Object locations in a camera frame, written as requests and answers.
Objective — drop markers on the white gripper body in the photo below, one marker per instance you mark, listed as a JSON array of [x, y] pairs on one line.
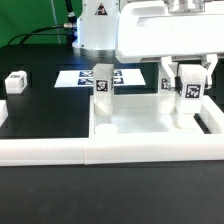
[[147, 32]]

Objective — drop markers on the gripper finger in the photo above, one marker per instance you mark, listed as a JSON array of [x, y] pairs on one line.
[[209, 62], [169, 70]]

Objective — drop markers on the white square table top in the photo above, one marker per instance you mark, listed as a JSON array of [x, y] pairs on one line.
[[139, 113]]

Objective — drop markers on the white U-shaped fence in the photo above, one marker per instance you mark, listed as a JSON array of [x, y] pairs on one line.
[[109, 146]]

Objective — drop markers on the white sheet with tags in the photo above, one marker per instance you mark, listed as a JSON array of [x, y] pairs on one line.
[[84, 78]]

